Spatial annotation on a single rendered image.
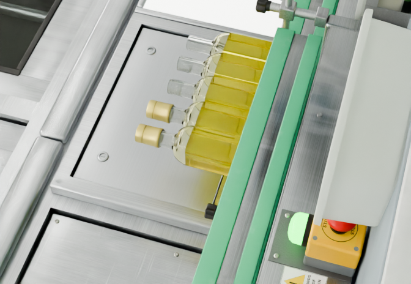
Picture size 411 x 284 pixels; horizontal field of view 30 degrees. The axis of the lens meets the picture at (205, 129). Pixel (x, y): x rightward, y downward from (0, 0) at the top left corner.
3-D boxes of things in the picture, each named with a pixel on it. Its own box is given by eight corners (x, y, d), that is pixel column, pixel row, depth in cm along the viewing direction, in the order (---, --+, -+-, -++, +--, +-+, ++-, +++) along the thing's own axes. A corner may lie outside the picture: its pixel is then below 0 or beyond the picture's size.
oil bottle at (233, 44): (322, 70, 148) (215, 46, 152) (325, 51, 144) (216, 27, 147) (315, 92, 145) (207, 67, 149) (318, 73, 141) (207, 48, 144)
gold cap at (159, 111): (175, 100, 139) (151, 95, 140) (169, 112, 137) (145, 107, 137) (174, 115, 141) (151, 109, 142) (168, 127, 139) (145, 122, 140)
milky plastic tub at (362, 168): (446, 13, 85) (367, -3, 86) (410, 195, 76) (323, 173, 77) (414, 90, 101) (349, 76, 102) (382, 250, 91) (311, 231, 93)
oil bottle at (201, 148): (295, 166, 135) (179, 138, 139) (298, 149, 131) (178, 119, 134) (287, 193, 132) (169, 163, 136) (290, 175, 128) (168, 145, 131)
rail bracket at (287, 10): (321, 53, 142) (255, 38, 144) (333, -13, 128) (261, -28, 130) (318, 65, 140) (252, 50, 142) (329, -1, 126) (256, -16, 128)
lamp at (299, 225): (312, 224, 107) (291, 219, 108) (315, 209, 103) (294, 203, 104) (305, 253, 105) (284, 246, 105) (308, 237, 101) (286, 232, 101)
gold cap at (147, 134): (161, 148, 137) (137, 142, 138) (166, 128, 137) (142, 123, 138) (156, 147, 134) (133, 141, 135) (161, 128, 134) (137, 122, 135)
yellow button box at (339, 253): (364, 234, 108) (313, 221, 109) (374, 209, 101) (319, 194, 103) (356, 279, 104) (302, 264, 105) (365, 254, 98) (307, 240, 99)
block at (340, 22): (361, 54, 139) (323, 46, 140) (369, 18, 131) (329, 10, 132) (357, 69, 137) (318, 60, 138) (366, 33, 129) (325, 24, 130)
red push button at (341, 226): (327, 210, 102) (330, 197, 100) (356, 218, 102) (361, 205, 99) (321, 235, 100) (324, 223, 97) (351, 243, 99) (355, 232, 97)
